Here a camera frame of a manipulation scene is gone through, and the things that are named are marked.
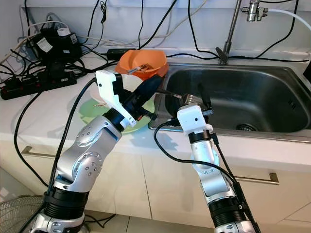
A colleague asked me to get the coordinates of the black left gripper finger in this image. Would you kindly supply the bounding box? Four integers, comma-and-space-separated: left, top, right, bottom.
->
134, 74, 162, 105

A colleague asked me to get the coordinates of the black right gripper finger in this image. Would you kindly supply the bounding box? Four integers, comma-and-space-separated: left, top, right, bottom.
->
197, 83, 214, 116

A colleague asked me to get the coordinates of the metal fork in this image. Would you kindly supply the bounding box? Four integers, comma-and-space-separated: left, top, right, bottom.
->
159, 89, 201, 107

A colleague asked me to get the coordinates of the white kitchen cabinet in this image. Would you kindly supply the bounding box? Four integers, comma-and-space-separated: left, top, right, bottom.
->
0, 136, 311, 233

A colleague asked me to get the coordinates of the orange plate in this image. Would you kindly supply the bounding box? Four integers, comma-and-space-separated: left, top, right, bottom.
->
115, 66, 170, 84

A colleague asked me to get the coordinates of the spoon in orange bowl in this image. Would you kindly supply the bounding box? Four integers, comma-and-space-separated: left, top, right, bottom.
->
130, 65, 158, 74

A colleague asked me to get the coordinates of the orange bowl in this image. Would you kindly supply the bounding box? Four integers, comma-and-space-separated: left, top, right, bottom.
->
115, 49, 168, 81

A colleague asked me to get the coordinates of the small black adapter brick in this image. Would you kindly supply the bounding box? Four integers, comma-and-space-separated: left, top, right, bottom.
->
107, 48, 134, 60

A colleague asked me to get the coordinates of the stainless steel sink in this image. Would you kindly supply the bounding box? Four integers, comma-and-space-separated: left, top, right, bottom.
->
148, 62, 311, 144

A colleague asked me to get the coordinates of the green plate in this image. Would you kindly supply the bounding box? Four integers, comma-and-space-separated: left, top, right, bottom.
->
80, 95, 155, 134

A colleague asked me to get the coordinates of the chrome filter tap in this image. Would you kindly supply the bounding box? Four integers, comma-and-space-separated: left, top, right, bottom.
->
242, 0, 269, 22

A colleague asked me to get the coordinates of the black power strip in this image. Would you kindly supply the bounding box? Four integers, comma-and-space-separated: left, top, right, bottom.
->
0, 70, 78, 101

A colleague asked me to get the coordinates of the black charger box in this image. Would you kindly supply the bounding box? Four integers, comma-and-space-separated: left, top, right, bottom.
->
29, 27, 82, 66

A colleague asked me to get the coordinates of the grey floor fan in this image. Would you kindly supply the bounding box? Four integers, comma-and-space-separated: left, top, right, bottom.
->
0, 195, 49, 233

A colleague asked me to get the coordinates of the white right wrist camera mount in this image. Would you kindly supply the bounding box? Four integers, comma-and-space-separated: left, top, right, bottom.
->
176, 103, 214, 134

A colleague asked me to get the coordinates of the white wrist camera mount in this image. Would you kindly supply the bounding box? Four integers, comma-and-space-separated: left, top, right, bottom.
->
176, 103, 214, 134
95, 69, 137, 128

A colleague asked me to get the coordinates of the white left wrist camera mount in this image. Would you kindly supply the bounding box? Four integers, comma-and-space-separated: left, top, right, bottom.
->
95, 69, 137, 128

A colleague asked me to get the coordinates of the black power cable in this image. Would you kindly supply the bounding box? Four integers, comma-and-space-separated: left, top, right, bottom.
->
134, 0, 178, 51
226, 0, 299, 60
168, 51, 311, 64
187, 0, 223, 60

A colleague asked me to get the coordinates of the long white cable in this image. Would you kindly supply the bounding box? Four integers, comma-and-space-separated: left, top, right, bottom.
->
82, 0, 208, 45

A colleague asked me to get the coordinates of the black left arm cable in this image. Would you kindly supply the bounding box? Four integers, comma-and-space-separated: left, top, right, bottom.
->
29, 77, 99, 233

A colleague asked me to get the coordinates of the black hanging power cord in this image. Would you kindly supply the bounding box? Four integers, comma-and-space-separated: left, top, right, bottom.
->
14, 92, 52, 190

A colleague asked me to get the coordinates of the white water hose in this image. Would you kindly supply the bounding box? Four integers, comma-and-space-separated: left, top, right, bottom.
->
266, 6, 311, 30

